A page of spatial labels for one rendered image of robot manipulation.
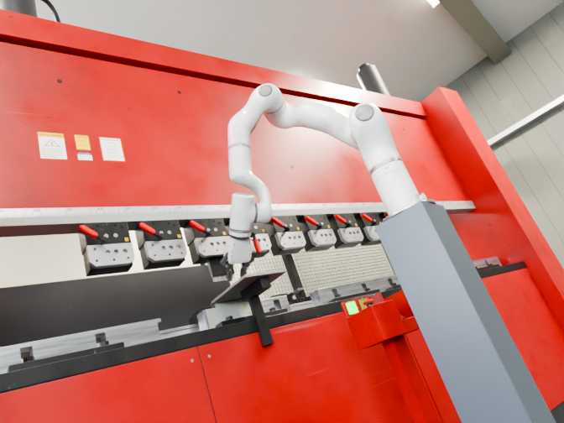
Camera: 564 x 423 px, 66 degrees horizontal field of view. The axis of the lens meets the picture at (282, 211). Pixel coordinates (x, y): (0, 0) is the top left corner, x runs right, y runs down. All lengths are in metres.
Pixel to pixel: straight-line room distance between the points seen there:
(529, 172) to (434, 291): 4.39
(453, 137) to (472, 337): 2.35
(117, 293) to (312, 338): 0.94
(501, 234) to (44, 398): 2.85
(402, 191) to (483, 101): 4.59
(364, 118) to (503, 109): 4.47
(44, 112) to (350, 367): 1.50
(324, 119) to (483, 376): 0.98
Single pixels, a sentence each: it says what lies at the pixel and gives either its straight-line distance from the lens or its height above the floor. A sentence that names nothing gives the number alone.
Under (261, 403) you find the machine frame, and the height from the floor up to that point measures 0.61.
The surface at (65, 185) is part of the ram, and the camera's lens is 1.70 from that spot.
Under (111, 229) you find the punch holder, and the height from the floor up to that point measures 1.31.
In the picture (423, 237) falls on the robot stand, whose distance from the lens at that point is 1.39.
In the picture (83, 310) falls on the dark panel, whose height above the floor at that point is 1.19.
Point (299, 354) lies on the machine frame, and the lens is 1.64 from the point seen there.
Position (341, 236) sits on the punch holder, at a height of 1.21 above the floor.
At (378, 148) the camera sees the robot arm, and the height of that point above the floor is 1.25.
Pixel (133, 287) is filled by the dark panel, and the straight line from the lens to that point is 2.17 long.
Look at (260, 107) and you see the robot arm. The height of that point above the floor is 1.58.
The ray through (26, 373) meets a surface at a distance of 1.34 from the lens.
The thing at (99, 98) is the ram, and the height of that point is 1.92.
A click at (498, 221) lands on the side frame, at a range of 3.35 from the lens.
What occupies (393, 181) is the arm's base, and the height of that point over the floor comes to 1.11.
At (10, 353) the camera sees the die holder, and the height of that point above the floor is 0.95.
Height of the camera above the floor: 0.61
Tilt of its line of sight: 22 degrees up
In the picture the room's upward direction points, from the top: 20 degrees counter-clockwise
